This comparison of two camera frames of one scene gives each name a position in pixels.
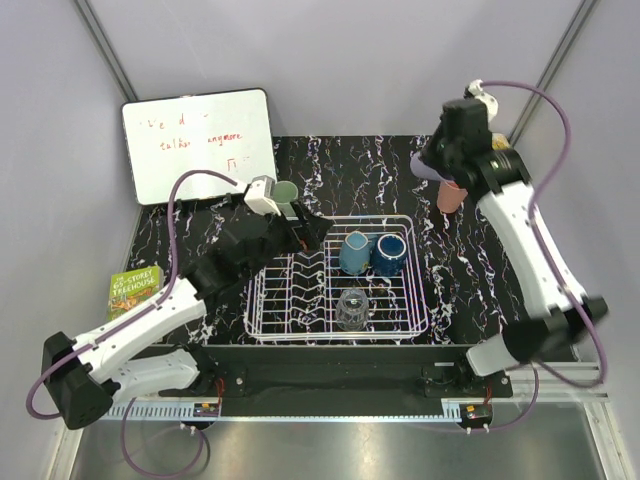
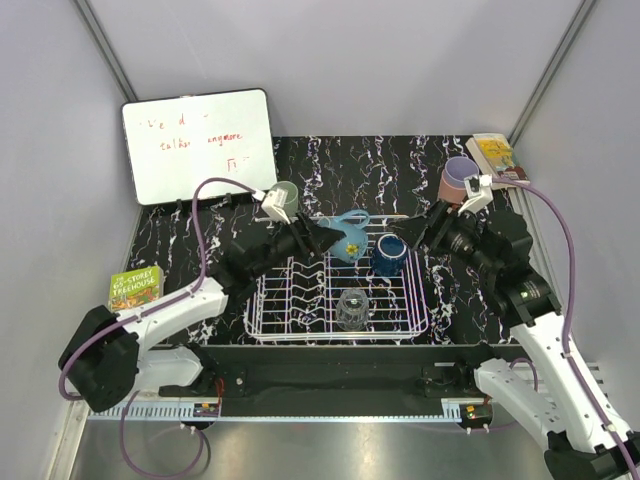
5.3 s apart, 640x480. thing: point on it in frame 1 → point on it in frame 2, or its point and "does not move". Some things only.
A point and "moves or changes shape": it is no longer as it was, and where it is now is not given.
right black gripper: [429, 150] → [437, 226]
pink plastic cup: [450, 196] does not move
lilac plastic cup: [424, 170] moves or changes shape
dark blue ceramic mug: [388, 256] does not move
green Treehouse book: [132, 288] does not move
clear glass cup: [352, 310] does not move
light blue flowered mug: [355, 252] moves or changes shape
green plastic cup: [283, 194] does not move
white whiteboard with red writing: [226, 132] does not move
